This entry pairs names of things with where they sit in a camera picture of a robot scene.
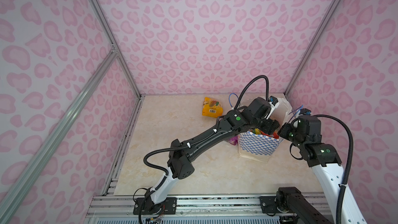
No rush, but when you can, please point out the red fruit snack bag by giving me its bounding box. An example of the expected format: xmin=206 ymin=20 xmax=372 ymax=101
xmin=251 ymin=129 xmax=279 ymax=139

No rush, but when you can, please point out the yellow snack bag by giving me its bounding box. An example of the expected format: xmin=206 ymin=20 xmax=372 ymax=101
xmin=202 ymin=97 xmax=223 ymax=118

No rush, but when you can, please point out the aluminium frame post right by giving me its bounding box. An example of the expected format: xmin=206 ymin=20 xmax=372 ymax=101
xmin=284 ymin=0 xmax=344 ymax=97

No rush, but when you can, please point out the purple snack bag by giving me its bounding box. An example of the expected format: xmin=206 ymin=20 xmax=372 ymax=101
xmin=228 ymin=136 xmax=238 ymax=146

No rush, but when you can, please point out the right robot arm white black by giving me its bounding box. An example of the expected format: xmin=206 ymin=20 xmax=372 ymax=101
xmin=275 ymin=115 xmax=366 ymax=224

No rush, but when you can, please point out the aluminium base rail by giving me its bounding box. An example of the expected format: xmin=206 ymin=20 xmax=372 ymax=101
xmin=82 ymin=192 xmax=358 ymax=224

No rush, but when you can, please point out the black corrugated cable left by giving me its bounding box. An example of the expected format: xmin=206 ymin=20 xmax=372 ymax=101
xmin=142 ymin=75 xmax=270 ymax=175

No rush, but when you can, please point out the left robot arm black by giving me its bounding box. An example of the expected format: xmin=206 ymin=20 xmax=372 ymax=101
xmin=137 ymin=96 xmax=279 ymax=214

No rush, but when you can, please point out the aluminium diagonal frame bar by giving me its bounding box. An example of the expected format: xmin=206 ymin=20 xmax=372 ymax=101
xmin=1 ymin=50 xmax=118 ymax=224

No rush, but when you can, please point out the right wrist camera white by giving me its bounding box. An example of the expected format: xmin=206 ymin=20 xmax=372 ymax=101
xmin=298 ymin=108 xmax=312 ymax=116

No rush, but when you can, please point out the aluminium frame rail left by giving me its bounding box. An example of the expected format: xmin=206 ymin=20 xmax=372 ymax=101
xmin=88 ymin=0 xmax=142 ymax=99

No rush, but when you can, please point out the blue checkered paper bag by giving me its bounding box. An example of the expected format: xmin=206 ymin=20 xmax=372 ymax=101
xmin=236 ymin=96 xmax=303 ymax=163

